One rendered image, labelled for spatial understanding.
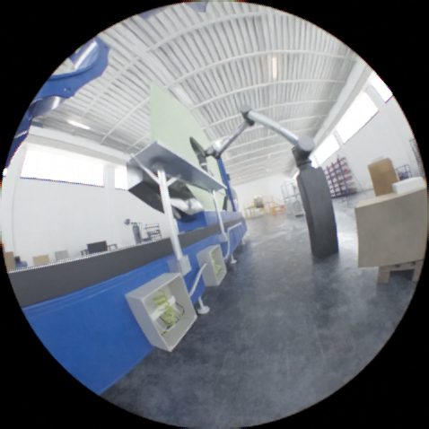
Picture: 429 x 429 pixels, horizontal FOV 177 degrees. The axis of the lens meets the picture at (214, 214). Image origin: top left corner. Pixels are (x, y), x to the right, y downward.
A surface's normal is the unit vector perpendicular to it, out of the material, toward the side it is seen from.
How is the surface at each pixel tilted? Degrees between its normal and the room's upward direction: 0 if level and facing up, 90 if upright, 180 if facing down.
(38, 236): 90
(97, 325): 90
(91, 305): 90
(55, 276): 90
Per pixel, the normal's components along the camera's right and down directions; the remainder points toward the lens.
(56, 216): 0.92, -0.25
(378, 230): -0.84, 0.18
